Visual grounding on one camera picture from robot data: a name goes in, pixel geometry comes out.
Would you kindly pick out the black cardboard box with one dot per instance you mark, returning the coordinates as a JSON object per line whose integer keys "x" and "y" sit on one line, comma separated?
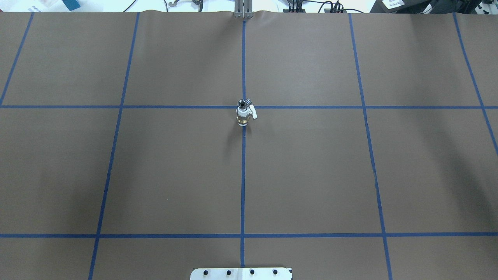
{"x": 399, "y": 6}

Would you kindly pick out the blue block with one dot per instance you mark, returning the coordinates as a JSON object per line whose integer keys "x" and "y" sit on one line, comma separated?
{"x": 71, "y": 5}

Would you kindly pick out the aluminium frame post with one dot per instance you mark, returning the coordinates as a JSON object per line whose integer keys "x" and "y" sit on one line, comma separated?
{"x": 243, "y": 9}

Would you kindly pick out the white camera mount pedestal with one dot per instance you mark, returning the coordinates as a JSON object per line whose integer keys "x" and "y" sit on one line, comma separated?
{"x": 258, "y": 273}

